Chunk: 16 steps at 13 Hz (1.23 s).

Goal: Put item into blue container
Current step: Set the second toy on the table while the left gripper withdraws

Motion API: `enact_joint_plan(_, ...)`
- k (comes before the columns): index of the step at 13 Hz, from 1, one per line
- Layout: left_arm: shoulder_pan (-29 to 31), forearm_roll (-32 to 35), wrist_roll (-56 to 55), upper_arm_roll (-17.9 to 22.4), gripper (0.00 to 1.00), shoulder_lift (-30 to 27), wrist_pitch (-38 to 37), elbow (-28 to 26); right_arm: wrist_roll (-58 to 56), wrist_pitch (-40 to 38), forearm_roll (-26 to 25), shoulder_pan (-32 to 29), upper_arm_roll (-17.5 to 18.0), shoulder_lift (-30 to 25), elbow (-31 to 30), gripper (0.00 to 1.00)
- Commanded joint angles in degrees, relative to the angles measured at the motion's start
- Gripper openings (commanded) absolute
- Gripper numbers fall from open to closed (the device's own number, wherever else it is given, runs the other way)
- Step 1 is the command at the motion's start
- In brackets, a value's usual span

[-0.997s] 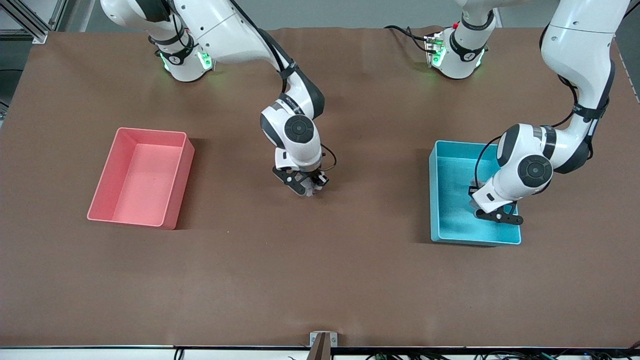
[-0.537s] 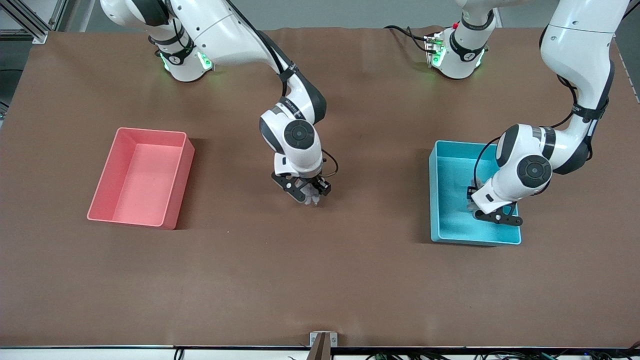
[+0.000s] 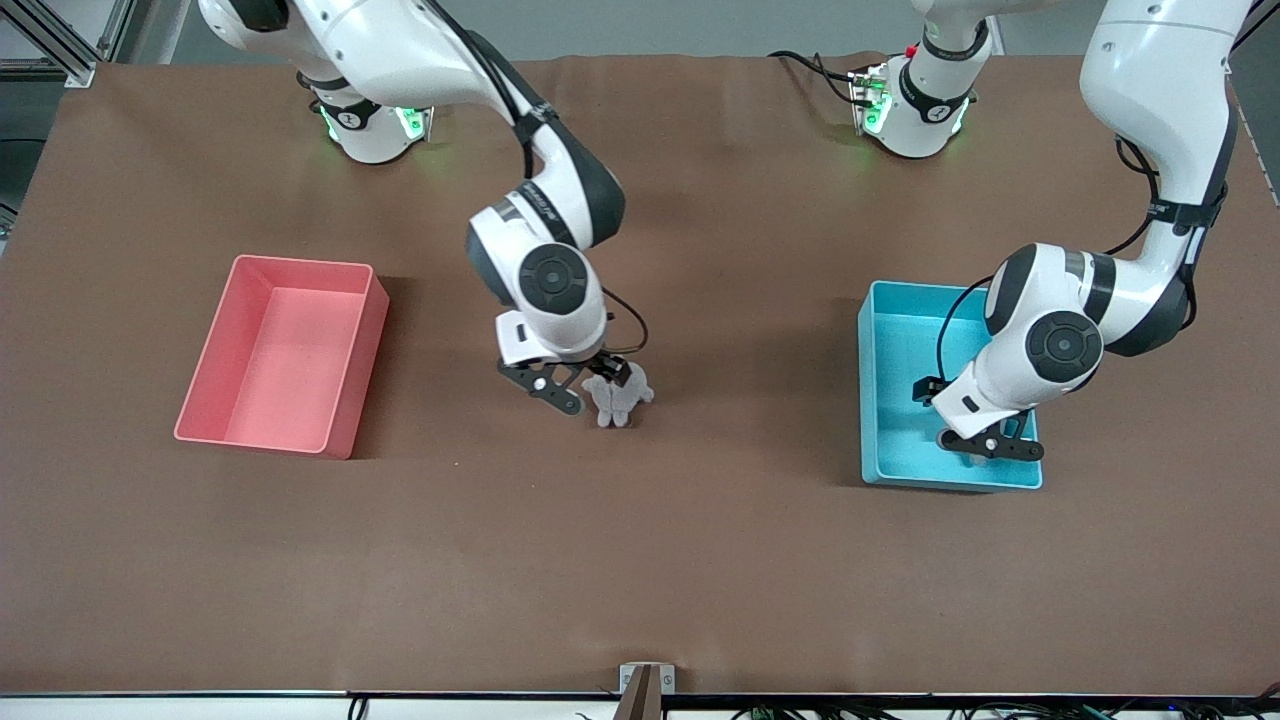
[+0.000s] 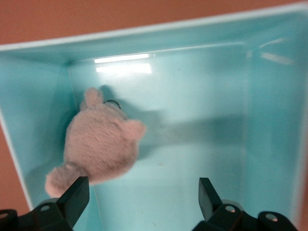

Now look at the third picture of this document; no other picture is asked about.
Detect pink plastic box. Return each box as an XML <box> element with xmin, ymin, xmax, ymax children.
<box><xmin>173</xmin><ymin>254</ymin><xmax>391</xmax><ymax>461</ymax></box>

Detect white table edge rail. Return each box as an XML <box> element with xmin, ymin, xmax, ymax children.
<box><xmin>0</xmin><ymin>690</ymin><xmax>1280</xmax><ymax>720</ymax></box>

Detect blue plastic box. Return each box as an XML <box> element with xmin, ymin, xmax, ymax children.
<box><xmin>857</xmin><ymin>280</ymin><xmax>1044</xmax><ymax>494</ymax></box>

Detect aluminium frame profile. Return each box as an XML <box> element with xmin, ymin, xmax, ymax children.
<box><xmin>0</xmin><ymin>0</ymin><xmax>131</xmax><ymax>93</ymax></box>

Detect brown table cover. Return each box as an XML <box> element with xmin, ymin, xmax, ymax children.
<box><xmin>0</xmin><ymin>52</ymin><xmax>1280</xmax><ymax>698</ymax></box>

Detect black arm base cable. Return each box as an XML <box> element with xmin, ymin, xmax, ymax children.
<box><xmin>767</xmin><ymin>50</ymin><xmax>861</xmax><ymax>106</ymax></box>

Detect metal clamp bracket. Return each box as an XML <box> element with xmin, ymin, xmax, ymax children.
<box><xmin>618</xmin><ymin>662</ymin><xmax>677</xmax><ymax>720</ymax></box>

